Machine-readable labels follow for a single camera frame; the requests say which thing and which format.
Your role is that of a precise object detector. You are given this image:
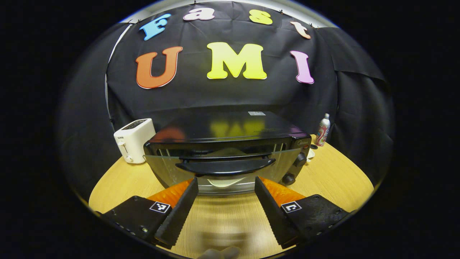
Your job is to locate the black electric oven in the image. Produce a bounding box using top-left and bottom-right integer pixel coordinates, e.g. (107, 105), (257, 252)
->
(143, 111), (312, 196)

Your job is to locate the cream square plate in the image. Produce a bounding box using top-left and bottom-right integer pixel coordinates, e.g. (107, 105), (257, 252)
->
(205, 147), (250, 189)

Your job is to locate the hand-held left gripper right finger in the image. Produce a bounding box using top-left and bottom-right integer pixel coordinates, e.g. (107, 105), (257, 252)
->
(254, 176), (351, 249)

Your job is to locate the black backdrop cloth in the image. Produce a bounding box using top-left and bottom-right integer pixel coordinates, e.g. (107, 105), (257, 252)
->
(56, 0), (396, 195)

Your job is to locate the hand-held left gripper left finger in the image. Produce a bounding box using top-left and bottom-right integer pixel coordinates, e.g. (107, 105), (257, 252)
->
(102, 177), (199, 249)

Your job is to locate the white toaster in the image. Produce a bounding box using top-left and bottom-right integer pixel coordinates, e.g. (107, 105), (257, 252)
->
(114, 118), (156, 164)

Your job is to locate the silver spray can red label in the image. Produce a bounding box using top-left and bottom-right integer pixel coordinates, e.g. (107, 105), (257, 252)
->
(316, 113), (331, 147)

